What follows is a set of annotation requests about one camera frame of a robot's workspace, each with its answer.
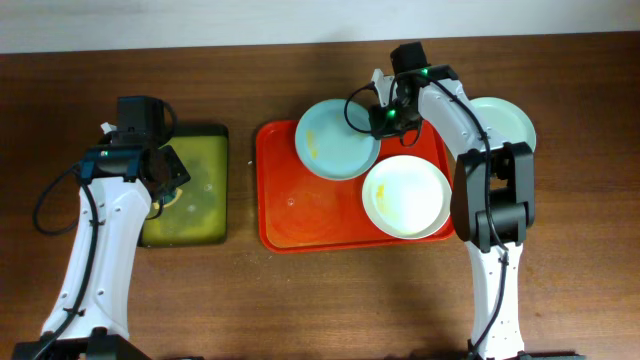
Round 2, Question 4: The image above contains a green and yellow sponge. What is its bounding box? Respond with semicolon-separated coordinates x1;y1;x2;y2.
153;188;183;210

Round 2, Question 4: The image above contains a light blue plate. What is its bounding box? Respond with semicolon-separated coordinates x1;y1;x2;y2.
294;99;381;181

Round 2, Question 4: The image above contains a cream white plate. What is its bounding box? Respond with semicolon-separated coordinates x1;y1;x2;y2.
361;155;452;240

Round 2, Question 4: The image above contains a light green plate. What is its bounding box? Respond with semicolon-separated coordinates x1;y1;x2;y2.
471;97;537;151

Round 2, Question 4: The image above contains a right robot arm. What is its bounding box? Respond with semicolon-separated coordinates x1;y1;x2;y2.
371;65;535;359

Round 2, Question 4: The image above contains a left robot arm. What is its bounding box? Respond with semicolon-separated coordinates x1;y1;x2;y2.
12;145;190;359

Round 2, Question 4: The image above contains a black tray with soapy water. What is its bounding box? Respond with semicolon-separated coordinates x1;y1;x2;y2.
138;124;229;248

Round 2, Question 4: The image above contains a red plastic tray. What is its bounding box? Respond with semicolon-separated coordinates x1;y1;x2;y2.
255;118;456;255

